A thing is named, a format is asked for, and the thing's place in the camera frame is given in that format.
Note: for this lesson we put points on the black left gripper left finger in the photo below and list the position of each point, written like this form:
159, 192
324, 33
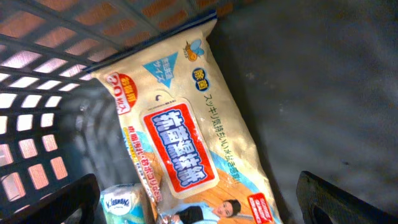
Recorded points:
83, 194

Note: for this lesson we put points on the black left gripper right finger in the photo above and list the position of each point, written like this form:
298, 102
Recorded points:
323, 202

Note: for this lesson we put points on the Kleenex tissue pack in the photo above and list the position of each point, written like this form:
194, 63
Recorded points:
126, 204

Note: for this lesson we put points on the beige wet wipes pack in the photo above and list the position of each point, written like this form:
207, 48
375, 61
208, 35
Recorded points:
184, 133

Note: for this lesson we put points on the grey plastic basket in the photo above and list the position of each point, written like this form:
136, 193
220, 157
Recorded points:
315, 83

